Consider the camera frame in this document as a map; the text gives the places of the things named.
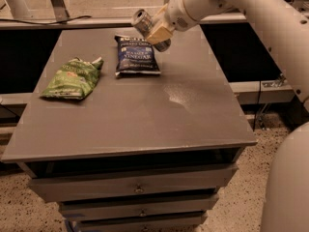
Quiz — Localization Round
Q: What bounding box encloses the middle grey drawer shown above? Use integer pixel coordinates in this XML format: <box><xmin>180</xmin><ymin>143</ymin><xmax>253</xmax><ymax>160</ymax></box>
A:
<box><xmin>60</xmin><ymin>193</ymin><xmax>218</xmax><ymax>221</ymax></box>

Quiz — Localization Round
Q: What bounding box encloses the green chip bag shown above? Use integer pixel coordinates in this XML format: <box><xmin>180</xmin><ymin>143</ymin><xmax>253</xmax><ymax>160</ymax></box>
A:
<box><xmin>41</xmin><ymin>57</ymin><xmax>104</xmax><ymax>100</ymax></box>

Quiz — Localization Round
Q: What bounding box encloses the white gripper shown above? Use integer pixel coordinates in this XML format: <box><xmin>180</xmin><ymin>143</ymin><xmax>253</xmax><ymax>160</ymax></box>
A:
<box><xmin>144</xmin><ymin>0</ymin><xmax>202</xmax><ymax>44</ymax></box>

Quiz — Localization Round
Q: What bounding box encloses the black cable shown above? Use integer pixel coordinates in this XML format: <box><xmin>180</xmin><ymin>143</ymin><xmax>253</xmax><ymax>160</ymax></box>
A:
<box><xmin>0</xmin><ymin>14</ymin><xmax>93</xmax><ymax>26</ymax></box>

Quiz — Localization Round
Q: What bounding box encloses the blue salt vinegar chip bag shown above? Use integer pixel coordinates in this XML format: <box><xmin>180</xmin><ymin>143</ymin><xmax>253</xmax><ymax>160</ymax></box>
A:
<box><xmin>114</xmin><ymin>35</ymin><xmax>161</xmax><ymax>76</ymax></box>

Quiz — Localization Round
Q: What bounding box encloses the top grey drawer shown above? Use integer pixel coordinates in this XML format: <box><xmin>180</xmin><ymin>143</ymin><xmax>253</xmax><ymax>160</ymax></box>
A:
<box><xmin>29</xmin><ymin>163</ymin><xmax>238</xmax><ymax>202</ymax></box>

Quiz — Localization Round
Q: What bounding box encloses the grey metal rail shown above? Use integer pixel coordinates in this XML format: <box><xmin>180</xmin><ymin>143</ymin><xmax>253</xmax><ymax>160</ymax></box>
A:
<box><xmin>0</xmin><ymin>13</ymin><xmax>246</xmax><ymax>30</ymax></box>

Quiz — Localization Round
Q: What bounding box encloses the white pipe post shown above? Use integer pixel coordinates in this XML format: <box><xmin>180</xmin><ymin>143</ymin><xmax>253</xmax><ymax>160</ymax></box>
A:
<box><xmin>5</xmin><ymin>0</ymin><xmax>32</xmax><ymax>19</ymax></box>

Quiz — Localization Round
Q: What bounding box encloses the grey drawer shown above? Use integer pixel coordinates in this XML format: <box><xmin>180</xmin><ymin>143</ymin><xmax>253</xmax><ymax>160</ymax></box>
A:
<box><xmin>60</xmin><ymin>193</ymin><xmax>218</xmax><ymax>221</ymax></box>
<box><xmin>77</xmin><ymin>212</ymin><xmax>207</xmax><ymax>232</ymax></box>
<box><xmin>29</xmin><ymin>163</ymin><xmax>238</xmax><ymax>202</ymax></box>

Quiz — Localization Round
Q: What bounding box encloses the bottom grey drawer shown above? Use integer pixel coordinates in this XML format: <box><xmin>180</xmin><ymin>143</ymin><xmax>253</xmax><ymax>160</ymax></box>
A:
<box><xmin>77</xmin><ymin>212</ymin><xmax>207</xmax><ymax>232</ymax></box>

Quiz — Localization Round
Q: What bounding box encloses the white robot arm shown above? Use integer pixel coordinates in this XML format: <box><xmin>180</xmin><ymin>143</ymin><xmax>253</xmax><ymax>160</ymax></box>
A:
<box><xmin>146</xmin><ymin>0</ymin><xmax>309</xmax><ymax>232</ymax></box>

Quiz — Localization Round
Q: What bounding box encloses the grey drawer cabinet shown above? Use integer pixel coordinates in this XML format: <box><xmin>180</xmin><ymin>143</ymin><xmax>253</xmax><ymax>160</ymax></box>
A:
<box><xmin>0</xmin><ymin>24</ymin><xmax>258</xmax><ymax>232</ymax></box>

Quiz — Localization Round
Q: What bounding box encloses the silver blue redbull can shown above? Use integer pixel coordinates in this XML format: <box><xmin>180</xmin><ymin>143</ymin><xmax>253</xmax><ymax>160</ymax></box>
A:
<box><xmin>131</xmin><ymin>9</ymin><xmax>171</xmax><ymax>52</ymax></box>

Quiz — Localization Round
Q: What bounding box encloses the grey metal bracket left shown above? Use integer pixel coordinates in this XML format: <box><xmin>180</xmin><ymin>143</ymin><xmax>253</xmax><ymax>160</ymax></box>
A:
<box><xmin>50</xmin><ymin>0</ymin><xmax>70</xmax><ymax>22</ymax></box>

